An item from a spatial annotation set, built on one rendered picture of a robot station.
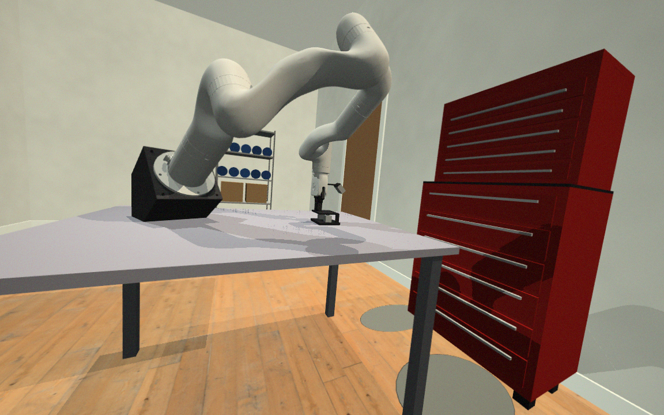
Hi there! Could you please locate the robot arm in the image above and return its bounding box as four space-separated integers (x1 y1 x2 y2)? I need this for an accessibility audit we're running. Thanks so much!
153 13 392 197

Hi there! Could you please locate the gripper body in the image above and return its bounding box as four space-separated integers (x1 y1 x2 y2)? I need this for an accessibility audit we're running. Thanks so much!
311 173 328 197

